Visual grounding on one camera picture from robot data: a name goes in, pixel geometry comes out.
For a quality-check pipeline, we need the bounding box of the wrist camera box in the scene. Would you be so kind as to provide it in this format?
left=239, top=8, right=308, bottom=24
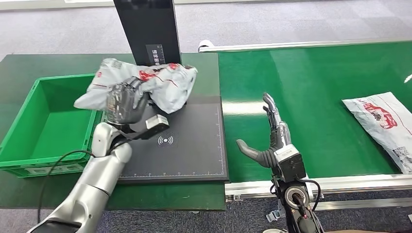
left=273, top=144, right=308, bottom=183
left=127, top=114, right=171, bottom=141

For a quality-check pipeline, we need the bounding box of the green plastic crate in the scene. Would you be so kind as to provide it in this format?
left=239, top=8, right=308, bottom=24
left=0, top=73, right=107, bottom=179

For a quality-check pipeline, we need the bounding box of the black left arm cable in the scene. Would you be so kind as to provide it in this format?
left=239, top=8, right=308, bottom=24
left=37, top=149, right=97, bottom=224

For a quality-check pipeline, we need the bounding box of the green conveyor belt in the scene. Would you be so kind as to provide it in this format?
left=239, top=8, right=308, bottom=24
left=218, top=41, right=412, bottom=183

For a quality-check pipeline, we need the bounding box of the white conveyor end roller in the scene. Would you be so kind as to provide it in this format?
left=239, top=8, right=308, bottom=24
left=198, top=39, right=214, bottom=53

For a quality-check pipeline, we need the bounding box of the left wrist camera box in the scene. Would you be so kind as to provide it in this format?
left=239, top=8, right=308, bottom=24
left=127, top=114, right=171, bottom=141

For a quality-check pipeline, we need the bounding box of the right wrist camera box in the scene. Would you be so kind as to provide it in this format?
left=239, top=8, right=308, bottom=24
left=273, top=144, right=308, bottom=183

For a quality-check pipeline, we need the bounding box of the aluminium conveyor frame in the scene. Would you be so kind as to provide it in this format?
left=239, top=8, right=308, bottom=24
left=198, top=38, right=412, bottom=211

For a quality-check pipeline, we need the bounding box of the black inbound scanner machine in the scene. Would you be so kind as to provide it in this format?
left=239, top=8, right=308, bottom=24
left=112, top=0, right=230, bottom=183

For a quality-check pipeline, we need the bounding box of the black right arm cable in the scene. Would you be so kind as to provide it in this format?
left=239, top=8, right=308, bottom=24
left=296, top=178, right=322, bottom=212

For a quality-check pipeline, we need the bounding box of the black yellow label sticker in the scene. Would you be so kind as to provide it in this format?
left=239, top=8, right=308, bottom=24
left=145, top=44, right=167, bottom=67

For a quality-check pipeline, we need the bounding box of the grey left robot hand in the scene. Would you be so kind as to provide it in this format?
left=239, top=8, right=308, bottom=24
left=105, top=76, right=153, bottom=127

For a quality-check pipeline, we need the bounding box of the metal conveyor leg bracket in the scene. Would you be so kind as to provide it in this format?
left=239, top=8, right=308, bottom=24
left=266, top=208, right=285, bottom=223

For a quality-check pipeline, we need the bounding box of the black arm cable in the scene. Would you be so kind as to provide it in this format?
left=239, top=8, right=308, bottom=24
left=37, top=149, right=97, bottom=224
left=296, top=178, right=322, bottom=212

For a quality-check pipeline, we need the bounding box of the grey plastic mailer package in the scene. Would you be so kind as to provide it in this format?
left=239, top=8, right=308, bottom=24
left=73, top=58, right=199, bottom=115
left=341, top=91, right=412, bottom=175

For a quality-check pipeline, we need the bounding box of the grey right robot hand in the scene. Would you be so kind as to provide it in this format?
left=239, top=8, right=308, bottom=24
left=235, top=92, right=292, bottom=169

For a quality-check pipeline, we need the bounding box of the dark green table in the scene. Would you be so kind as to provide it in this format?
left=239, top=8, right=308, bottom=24
left=0, top=53, right=227, bottom=212

